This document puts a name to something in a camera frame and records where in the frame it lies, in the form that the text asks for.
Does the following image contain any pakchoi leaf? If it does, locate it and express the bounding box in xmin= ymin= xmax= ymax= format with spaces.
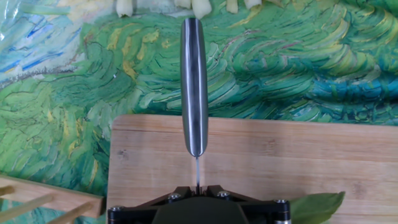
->
xmin=226 ymin=0 xmax=239 ymax=14
xmin=191 ymin=0 xmax=213 ymax=19

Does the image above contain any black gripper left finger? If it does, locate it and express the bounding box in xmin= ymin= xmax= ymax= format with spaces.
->
xmin=107 ymin=185 xmax=198 ymax=224

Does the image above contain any bamboo cutting board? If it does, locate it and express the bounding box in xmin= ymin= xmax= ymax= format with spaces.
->
xmin=106 ymin=114 xmax=398 ymax=224

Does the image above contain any clear plastic bag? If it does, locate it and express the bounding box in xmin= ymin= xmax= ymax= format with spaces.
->
xmin=0 ymin=0 xmax=24 ymax=43

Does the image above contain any wooden peg rack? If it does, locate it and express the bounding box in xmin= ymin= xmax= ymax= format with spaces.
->
xmin=0 ymin=174 xmax=105 ymax=224

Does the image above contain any steel cleaver knife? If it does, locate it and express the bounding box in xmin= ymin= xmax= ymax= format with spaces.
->
xmin=180 ymin=17 xmax=209 ymax=195

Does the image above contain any painted landscape tablecloth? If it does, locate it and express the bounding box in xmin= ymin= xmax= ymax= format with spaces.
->
xmin=0 ymin=0 xmax=398 ymax=224

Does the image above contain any green pakchoi stalk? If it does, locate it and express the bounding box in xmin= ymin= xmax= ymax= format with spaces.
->
xmin=289 ymin=191 xmax=346 ymax=224

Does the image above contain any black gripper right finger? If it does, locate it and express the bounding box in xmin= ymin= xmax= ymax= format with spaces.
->
xmin=200 ymin=184 xmax=292 ymax=224

